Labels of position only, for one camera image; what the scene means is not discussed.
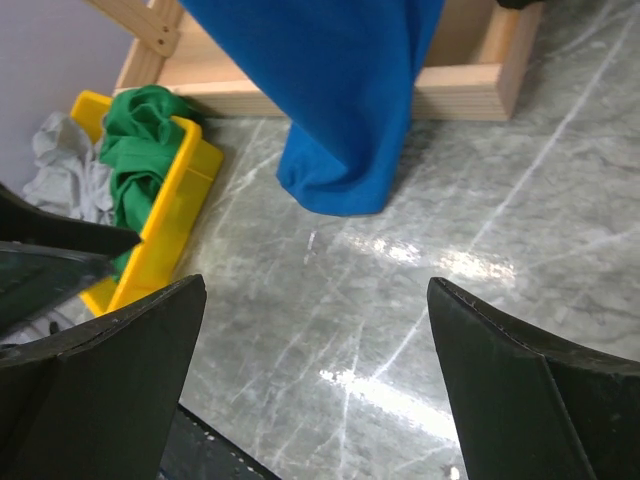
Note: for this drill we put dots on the wooden clothes rack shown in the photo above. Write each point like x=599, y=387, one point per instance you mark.
x=473, y=71

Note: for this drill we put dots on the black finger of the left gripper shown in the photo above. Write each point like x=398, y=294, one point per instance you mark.
x=46, y=259

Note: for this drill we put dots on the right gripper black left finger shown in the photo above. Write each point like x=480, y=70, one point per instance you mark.
x=96, y=401

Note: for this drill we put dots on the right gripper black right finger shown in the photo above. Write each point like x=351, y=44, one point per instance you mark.
x=528, y=404

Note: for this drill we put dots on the yellow plastic basket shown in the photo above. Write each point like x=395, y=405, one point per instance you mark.
x=150, y=265

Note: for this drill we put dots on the green tank top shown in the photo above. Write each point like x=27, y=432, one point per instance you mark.
x=140, y=141

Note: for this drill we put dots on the blue tank top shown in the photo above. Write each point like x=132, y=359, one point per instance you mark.
x=344, y=73

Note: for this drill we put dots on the grey crumpled garment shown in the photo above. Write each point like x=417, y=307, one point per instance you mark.
x=71, y=181

